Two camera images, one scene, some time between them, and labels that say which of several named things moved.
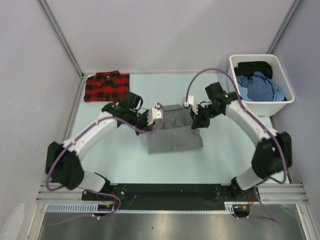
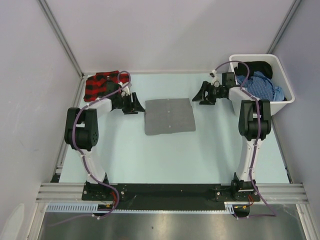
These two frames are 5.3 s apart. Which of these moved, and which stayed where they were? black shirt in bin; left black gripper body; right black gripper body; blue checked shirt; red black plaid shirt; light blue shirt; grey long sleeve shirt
Moved: left black gripper body; right black gripper body; grey long sleeve shirt
Stayed: light blue shirt; blue checked shirt; black shirt in bin; red black plaid shirt
